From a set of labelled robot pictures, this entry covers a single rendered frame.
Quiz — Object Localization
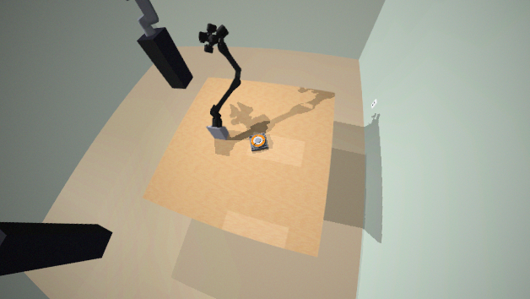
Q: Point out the orange round plate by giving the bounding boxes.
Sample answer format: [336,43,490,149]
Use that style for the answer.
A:
[251,134,265,147]

